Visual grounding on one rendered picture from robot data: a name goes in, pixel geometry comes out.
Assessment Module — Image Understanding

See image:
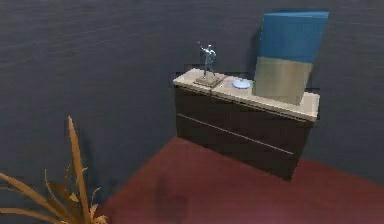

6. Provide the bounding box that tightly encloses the dark brown chest of drawers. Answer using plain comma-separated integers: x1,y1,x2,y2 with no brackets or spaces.
172,68,321,182

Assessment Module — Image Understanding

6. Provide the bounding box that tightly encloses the grey figure statuette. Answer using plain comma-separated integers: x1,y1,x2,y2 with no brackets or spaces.
194,41,228,89

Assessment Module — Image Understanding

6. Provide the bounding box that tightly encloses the pale blue round dish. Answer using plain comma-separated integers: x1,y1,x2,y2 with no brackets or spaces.
231,78,252,90

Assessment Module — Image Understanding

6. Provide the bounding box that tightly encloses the blue and beige box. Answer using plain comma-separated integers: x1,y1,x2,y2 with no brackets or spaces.
251,10,330,107

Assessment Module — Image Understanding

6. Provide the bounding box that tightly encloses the orange brown house plant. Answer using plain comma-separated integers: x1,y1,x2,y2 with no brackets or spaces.
0,115,109,224

